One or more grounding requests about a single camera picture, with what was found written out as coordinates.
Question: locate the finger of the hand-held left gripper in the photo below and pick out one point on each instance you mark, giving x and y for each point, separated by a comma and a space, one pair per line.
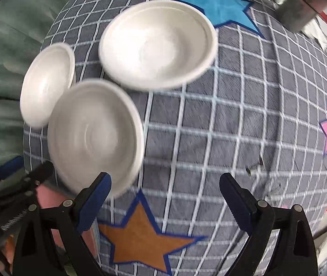
9, 165
38, 174

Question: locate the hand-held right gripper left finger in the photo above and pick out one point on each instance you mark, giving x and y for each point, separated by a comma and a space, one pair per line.
96, 204

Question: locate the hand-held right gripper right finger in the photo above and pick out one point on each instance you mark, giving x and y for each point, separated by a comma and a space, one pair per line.
235, 202

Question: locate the white ridged bowl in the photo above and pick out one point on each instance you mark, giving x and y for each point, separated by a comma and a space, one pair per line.
94, 138

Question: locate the small white bowl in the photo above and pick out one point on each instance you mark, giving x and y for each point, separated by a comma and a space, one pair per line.
47, 84

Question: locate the large white foam bowl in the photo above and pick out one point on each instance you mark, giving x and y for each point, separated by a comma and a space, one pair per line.
157, 44

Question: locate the grey checked star blanket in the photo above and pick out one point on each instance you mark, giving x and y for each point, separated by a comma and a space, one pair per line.
209, 120

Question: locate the green curtain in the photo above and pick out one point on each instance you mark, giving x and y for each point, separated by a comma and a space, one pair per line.
8, 49

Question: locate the crumpled white paper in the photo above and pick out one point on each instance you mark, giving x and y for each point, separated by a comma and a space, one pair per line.
316, 34

